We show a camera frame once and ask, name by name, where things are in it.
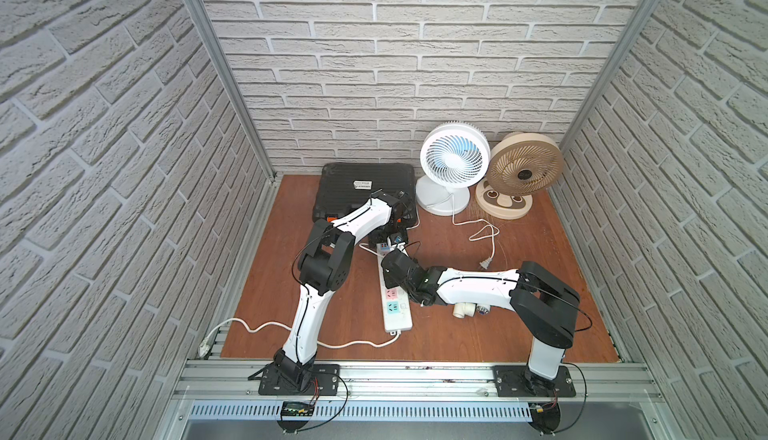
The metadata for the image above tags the white power strip cable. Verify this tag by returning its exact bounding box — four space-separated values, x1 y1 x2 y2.
199 317 402 358

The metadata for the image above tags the beige bear desk fan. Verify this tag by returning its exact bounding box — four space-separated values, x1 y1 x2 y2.
475 132 564 220

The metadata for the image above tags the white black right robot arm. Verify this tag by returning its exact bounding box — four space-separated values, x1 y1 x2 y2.
381 249 580 381

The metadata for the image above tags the white fan cable with plug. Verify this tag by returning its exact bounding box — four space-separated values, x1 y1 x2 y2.
449 199 502 271

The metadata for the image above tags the aluminium front rail frame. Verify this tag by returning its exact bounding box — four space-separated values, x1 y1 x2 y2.
154 359 683 439

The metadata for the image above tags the white cylindrical adapter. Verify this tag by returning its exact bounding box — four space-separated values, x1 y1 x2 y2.
453 302 491 319

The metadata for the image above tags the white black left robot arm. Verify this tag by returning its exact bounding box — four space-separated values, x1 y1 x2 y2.
273 190 415 390

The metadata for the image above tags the white desk fan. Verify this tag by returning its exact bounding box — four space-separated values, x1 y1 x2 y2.
416 122 491 217

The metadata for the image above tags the black plastic tool case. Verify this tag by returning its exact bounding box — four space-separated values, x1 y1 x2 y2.
312 162 416 221

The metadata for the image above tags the white vented cable duct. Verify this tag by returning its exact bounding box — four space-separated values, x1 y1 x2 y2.
188 400 532 423

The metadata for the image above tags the aluminium corner post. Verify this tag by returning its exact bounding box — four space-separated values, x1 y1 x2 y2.
182 0 277 182
559 0 661 154

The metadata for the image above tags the aluminium corner post right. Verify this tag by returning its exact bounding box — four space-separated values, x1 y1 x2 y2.
559 0 661 154

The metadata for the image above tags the aluminium corner post left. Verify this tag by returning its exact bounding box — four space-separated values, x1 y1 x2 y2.
182 0 277 182

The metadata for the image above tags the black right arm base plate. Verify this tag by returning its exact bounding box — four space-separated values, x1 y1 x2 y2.
492 365 576 398

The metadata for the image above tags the white power strip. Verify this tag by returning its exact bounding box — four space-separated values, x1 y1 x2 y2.
376 243 413 335

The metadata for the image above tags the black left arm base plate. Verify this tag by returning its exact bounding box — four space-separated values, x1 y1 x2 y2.
250 363 341 397

